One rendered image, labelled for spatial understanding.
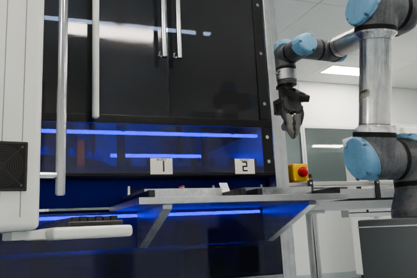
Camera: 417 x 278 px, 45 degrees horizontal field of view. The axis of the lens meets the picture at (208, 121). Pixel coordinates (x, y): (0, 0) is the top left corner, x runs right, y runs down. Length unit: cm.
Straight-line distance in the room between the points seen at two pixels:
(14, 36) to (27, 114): 20
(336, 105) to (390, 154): 670
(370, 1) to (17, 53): 92
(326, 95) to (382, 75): 662
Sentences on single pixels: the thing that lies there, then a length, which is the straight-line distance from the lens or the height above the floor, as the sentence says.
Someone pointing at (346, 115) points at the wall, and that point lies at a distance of 818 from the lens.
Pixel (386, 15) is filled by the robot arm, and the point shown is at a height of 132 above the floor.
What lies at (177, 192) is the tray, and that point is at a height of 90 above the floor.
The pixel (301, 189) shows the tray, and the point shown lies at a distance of 180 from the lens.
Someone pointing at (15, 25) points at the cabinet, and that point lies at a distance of 135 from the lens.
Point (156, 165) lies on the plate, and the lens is 187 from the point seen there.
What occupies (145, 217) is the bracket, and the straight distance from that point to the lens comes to 172.
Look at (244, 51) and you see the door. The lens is 213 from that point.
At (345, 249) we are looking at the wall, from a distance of 786.
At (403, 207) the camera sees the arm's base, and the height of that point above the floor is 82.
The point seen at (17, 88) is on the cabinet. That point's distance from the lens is 130.
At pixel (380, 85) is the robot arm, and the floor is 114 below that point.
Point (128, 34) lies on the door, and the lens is 199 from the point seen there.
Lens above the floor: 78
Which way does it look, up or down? 12 degrees up
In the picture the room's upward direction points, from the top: 3 degrees counter-clockwise
